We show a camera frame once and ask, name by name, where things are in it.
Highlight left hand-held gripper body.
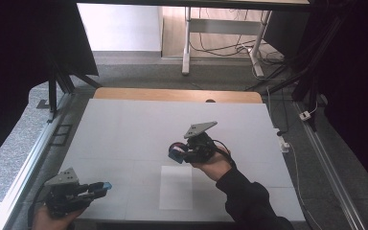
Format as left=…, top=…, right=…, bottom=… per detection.
left=43, top=167, right=92, bottom=219

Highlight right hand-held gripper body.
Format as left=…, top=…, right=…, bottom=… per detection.
left=183, top=121, right=220, bottom=165

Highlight round red ink pad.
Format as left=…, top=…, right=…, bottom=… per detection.
left=169, top=141, right=190, bottom=155

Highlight person's right hand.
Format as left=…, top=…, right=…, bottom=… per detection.
left=191, top=145, right=235, bottom=182

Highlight person's left hand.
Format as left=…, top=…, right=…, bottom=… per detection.
left=32, top=204, right=88, bottom=230

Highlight white paper sheet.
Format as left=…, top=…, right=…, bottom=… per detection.
left=158, top=165, right=194, bottom=211

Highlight white plug adapter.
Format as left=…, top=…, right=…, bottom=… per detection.
left=273, top=127, right=291, bottom=153

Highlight black metal stand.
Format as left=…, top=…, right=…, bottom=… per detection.
left=245, top=18, right=334, bottom=132
left=36, top=47, right=104, bottom=125

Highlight black curtain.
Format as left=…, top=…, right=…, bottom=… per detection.
left=0, top=0, right=100, bottom=173
left=284, top=0, right=368, bottom=199

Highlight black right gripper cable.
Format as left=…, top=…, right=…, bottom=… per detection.
left=211, top=139, right=238, bottom=169

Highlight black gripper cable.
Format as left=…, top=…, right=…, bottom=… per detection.
left=27, top=183, right=51, bottom=228
left=211, top=139, right=238, bottom=169

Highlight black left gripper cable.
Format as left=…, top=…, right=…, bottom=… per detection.
left=27, top=183, right=51, bottom=228

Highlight aluminium rail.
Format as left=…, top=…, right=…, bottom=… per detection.
left=293, top=101, right=367, bottom=230
left=0, top=92, right=75, bottom=230

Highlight black floor cables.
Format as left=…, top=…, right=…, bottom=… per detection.
left=190, top=8, right=286, bottom=66

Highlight thin white cable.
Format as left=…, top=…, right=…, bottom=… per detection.
left=287, top=143, right=324, bottom=230

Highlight white metal desk frame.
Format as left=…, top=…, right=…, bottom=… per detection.
left=181, top=6, right=273, bottom=78

